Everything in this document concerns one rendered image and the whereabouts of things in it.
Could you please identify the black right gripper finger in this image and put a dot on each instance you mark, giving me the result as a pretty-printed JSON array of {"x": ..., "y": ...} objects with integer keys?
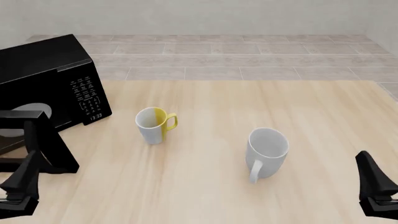
[{"x": 374, "y": 179}]

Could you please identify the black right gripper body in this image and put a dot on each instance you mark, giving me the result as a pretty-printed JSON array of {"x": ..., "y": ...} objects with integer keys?
[{"x": 381, "y": 206}]

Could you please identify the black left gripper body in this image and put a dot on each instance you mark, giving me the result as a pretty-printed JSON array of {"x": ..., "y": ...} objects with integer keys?
[{"x": 23, "y": 206}]

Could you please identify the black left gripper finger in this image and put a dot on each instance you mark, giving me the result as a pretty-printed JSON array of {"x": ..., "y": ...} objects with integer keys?
[{"x": 26, "y": 179}]

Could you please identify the black microwave door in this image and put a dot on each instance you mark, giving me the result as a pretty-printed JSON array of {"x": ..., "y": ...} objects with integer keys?
[{"x": 60, "y": 152}]

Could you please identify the black microwave oven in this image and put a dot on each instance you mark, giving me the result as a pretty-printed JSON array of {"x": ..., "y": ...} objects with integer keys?
[{"x": 43, "y": 60}]

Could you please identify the grey round turntable plate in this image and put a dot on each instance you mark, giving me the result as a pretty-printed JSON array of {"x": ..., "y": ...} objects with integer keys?
[{"x": 35, "y": 107}]

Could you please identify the yellow and white mug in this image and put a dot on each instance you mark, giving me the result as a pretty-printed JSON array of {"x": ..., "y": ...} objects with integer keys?
[{"x": 151, "y": 133}]

